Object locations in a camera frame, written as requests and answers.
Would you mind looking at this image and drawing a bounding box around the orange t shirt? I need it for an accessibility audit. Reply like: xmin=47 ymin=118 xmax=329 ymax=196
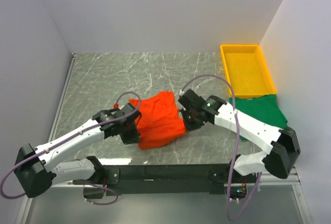
xmin=136 ymin=91 xmax=187 ymax=150

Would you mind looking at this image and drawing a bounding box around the black base beam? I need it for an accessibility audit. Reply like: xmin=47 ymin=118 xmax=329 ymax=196
xmin=87 ymin=163 xmax=230 ymax=195

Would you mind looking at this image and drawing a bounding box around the folded green t shirt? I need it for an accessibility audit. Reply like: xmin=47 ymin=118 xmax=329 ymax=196
xmin=235 ymin=94 xmax=288 ymax=129

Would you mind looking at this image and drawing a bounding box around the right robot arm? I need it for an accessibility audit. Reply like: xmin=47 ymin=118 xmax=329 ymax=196
xmin=178 ymin=89 xmax=300 ymax=182

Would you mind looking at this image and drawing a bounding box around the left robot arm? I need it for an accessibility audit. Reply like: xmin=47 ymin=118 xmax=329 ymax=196
xmin=14 ymin=103 xmax=142 ymax=198

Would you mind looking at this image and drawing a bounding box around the yellow plastic bin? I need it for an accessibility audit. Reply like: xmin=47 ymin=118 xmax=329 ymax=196
xmin=220 ymin=44 xmax=276 ymax=99

